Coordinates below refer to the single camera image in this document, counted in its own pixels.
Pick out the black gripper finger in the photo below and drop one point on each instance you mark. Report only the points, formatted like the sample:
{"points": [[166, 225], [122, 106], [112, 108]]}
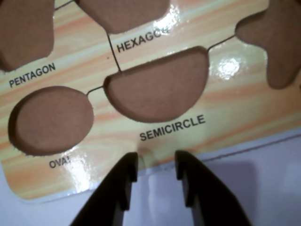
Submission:
{"points": [[209, 200], [110, 195]]}

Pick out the wooden shape puzzle board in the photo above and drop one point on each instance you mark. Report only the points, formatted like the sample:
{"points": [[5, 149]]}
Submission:
{"points": [[105, 58]]}

